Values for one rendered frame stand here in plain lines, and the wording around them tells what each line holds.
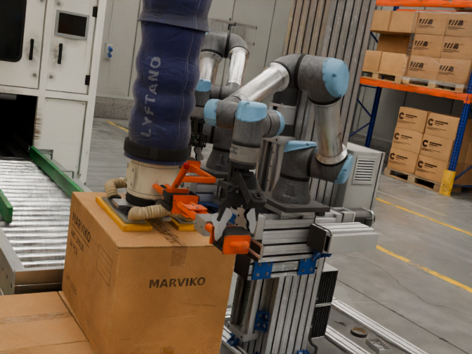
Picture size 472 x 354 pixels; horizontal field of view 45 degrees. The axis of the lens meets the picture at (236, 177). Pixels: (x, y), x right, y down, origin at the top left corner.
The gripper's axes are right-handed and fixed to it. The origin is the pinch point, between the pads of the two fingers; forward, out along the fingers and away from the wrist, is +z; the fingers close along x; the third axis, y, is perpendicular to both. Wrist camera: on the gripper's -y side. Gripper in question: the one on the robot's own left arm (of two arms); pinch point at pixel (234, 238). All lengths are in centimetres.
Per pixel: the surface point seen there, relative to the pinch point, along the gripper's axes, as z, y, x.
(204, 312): 36.3, 30.2, -11.6
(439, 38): -134, 567, -657
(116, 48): -33, 1012, -269
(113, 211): 11, 59, 13
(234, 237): -1.5, -3.6, 2.3
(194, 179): 0, 64, -17
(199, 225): 1.3, 14.2, 3.5
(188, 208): -1.1, 22.9, 3.2
